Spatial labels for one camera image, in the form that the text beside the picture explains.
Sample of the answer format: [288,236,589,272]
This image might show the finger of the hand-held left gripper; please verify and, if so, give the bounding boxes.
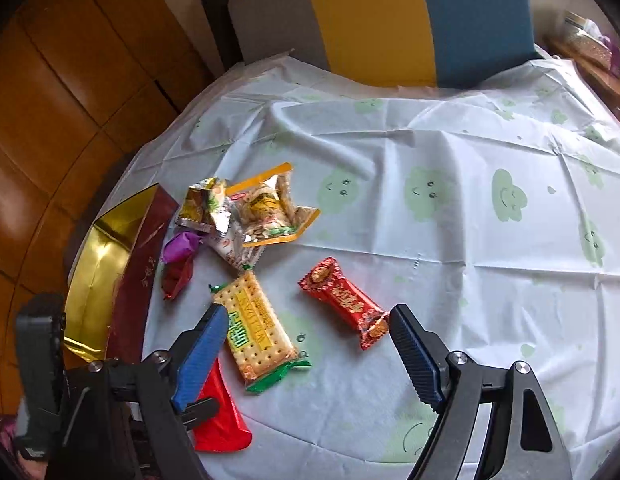
[14,292,67,461]

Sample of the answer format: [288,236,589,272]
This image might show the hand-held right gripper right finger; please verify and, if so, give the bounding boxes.
[389,303,573,480]

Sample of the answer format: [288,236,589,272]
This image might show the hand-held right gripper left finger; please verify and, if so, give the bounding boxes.
[55,304,231,480]

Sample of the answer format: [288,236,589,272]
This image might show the cracker packet with green ends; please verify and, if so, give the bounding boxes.
[209,270,311,393]

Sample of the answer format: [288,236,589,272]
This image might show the plain red snack packet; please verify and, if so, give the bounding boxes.
[194,357,253,453]

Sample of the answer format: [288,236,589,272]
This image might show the dark red candy packet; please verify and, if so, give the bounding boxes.
[161,256,195,301]

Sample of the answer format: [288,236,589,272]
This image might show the red patterned snack packet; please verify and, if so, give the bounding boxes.
[298,256,391,351]

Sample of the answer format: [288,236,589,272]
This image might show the gold tin box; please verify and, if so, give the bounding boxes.
[62,182,181,366]

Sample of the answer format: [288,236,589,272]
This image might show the purple snack packet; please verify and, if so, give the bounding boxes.
[161,230,203,264]

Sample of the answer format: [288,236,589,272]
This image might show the gold green snack packet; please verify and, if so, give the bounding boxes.
[175,177,233,236]

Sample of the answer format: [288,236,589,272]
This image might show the white cloud-print tablecloth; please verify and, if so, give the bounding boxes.
[65,52,620,480]

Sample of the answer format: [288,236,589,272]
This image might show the white snack packet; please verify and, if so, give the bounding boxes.
[210,222,265,273]

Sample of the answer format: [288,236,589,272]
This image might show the orange-edged clear snack packet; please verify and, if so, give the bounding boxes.
[225,162,321,248]

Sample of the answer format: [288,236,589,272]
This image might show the wooden cabinet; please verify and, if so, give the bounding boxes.
[0,0,215,411]

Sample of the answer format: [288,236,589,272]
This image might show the wooden side table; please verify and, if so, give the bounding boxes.
[547,35,620,126]

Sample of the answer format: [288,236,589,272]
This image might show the black rolled cushion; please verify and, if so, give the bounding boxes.
[199,0,243,73]

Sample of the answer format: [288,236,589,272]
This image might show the glittery gold box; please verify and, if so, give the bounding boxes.
[562,10,620,68]

